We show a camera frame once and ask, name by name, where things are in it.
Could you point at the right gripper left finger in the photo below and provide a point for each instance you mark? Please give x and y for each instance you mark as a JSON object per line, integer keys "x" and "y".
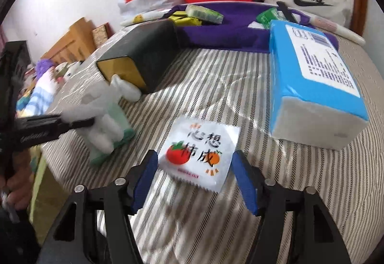
{"x": 140, "y": 178}

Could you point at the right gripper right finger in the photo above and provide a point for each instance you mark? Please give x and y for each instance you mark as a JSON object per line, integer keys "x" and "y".
{"x": 250, "y": 182}

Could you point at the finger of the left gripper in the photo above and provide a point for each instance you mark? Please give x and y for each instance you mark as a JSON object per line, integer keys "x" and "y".
{"x": 67, "y": 126}

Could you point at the white wet wipe sachet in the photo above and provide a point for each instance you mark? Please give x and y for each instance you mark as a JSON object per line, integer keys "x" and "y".
{"x": 199, "y": 152}

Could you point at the yellow zip pouch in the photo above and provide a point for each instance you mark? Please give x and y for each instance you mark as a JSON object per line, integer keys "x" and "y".
{"x": 180, "y": 18}

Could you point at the green tissue pack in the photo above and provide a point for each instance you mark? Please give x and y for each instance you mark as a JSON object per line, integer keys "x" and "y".
{"x": 204, "y": 14}

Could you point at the green snack packet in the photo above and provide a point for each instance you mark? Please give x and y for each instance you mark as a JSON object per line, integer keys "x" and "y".
{"x": 265, "y": 18}

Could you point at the white foam block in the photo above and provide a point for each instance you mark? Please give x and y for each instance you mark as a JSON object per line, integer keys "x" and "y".
{"x": 256, "y": 25}

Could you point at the person's left hand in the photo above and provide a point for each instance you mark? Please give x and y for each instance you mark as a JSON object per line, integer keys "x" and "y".
{"x": 20, "y": 184}

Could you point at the mint green cloth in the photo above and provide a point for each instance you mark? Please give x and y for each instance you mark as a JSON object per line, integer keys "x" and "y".
{"x": 110, "y": 131}

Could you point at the dotted white plush toy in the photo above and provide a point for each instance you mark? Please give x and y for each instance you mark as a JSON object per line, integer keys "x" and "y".
{"x": 65, "y": 71}

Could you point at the green bed sheet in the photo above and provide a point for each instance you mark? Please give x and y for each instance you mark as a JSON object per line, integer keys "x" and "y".
{"x": 48, "y": 196}

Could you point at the purple plush toy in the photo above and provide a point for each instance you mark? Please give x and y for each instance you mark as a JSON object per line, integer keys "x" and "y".
{"x": 42, "y": 66}

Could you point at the wooden headboard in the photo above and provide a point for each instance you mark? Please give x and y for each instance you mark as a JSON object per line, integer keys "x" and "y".
{"x": 76, "y": 45}

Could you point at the patterned book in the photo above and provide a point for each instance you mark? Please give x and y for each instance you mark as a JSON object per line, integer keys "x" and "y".
{"x": 101, "y": 34}

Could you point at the dark green tin box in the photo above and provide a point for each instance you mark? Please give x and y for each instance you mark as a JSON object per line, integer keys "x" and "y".
{"x": 143, "y": 55}

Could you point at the blue tissue pack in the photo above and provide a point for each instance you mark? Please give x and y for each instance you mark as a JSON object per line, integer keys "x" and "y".
{"x": 314, "y": 98}

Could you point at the purple towel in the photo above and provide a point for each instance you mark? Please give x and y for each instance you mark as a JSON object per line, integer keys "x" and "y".
{"x": 233, "y": 34}

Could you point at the rolled floral paper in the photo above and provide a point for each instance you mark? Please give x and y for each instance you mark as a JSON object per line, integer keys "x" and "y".
{"x": 315, "y": 20}

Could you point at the brown wooden door frame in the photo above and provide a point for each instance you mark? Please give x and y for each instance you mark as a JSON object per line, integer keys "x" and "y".
{"x": 358, "y": 18}

